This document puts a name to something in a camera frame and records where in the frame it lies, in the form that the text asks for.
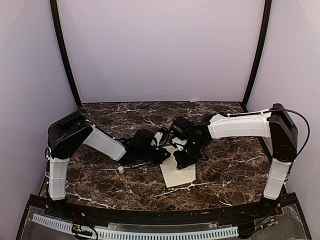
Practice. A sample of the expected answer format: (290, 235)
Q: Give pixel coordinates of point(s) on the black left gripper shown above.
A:
(160, 158)

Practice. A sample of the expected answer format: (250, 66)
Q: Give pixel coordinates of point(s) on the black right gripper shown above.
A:
(183, 162)

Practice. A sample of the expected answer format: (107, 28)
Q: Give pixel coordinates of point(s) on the cream paper envelope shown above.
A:
(174, 177)

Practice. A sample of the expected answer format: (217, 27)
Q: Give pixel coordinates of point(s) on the white glue stick cap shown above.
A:
(121, 169)

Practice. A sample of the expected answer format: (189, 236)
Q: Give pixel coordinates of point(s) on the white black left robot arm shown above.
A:
(68, 134)

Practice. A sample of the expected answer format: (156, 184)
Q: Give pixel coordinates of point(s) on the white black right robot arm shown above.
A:
(191, 138)

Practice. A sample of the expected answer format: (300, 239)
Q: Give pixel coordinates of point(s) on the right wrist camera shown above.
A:
(178, 143)

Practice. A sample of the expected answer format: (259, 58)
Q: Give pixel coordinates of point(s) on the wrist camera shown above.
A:
(160, 139)
(178, 143)

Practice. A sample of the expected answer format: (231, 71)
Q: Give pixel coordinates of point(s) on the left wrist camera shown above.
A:
(160, 139)

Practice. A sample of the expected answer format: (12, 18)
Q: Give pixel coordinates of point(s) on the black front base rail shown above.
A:
(244, 214)

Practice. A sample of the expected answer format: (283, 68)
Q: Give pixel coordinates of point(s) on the white slotted cable duct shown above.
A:
(121, 231)

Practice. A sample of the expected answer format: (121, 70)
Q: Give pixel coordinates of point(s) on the black enclosure frame post right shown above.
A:
(258, 52)

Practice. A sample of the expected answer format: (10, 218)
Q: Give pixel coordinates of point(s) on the black enclosure frame post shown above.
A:
(258, 52)
(63, 52)

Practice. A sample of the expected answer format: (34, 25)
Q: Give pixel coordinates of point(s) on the black enclosure frame post left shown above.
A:
(63, 52)

